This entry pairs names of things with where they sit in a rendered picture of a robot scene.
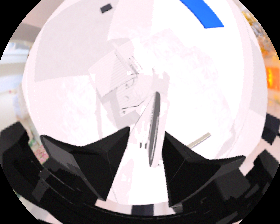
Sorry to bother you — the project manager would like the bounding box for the blue flat rectangular plate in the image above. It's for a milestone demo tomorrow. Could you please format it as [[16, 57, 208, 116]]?
[[181, 0, 225, 30]]

